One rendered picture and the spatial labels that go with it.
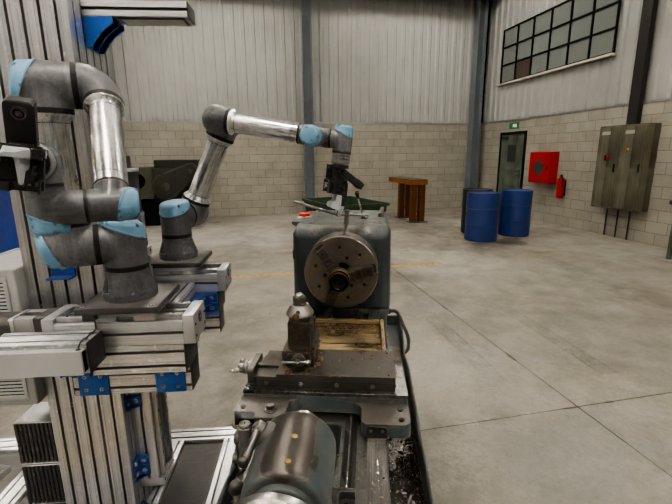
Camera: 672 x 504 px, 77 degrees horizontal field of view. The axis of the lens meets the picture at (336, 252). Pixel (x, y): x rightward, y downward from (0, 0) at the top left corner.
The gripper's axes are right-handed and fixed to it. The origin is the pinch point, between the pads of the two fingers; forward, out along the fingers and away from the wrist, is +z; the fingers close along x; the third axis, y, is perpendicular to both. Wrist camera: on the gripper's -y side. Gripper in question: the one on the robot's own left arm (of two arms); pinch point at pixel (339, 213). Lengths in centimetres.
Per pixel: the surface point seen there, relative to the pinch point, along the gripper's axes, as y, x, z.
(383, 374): 10, 69, 34
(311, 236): 5.7, -16.8, 13.7
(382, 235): -23.3, -3.3, 9.3
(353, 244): -5.4, 5.8, 11.7
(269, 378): 39, 58, 39
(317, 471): 45, 114, 20
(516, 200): -542, -460, 27
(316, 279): 7.1, -0.1, 28.8
